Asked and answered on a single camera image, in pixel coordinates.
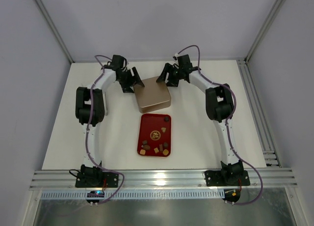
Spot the gold tin lid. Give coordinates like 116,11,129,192
133,77,171,110

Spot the gold tin box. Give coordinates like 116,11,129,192
137,100,171,113

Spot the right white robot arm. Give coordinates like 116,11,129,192
156,55,244,187

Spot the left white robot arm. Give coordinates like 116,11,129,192
75,55,144,188

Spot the red rectangular tray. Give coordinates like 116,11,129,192
137,113,172,158

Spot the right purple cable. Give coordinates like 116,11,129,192
173,45,264,206

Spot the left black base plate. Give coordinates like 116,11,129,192
75,171,119,188

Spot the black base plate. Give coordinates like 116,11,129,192
75,171,119,188
205,169,251,187

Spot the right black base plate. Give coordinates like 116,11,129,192
205,169,251,187

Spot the slotted cable duct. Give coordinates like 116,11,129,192
41,188,225,200

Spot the aluminium right side rail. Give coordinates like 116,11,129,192
236,59,281,168

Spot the aluminium rail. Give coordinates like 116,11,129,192
236,59,281,168
29,168,297,190

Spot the aluminium front rail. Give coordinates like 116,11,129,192
29,168,297,190

